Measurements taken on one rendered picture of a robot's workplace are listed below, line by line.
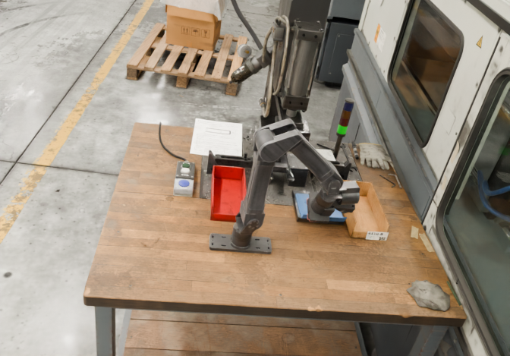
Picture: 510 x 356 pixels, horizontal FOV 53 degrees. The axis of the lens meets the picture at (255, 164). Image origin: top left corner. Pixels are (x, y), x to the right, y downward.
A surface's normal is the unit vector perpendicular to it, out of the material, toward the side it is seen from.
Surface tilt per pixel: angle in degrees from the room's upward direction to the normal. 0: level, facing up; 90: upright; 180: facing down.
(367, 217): 0
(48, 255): 0
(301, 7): 90
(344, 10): 90
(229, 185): 0
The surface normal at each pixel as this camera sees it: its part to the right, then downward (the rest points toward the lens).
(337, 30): -0.01, 0.55
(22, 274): 0.14, -0.83
